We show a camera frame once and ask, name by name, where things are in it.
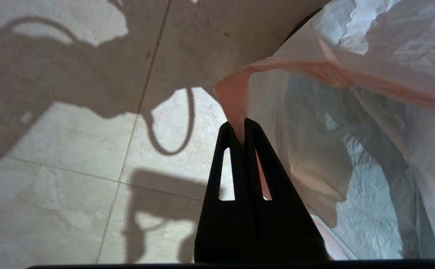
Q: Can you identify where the white red-printed plastic bag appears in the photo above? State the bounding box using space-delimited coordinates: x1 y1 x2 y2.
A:
215 0 435 260

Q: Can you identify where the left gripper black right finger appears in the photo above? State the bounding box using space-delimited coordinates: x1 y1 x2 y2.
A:
244 118 328 262

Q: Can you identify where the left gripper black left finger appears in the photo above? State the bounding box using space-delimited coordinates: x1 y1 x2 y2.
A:
194 121 257 262

